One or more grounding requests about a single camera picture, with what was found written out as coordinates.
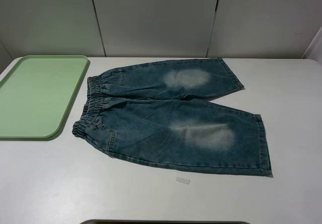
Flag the children's blue denim shorts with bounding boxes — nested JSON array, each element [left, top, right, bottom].
[[72, 58, 273, 177]]

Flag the light green plastic tray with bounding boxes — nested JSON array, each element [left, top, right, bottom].
[[1, 55, 89, 139]]

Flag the clear tape piece front centre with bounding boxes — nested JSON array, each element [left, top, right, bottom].
[[176, 177, 190, 185]]

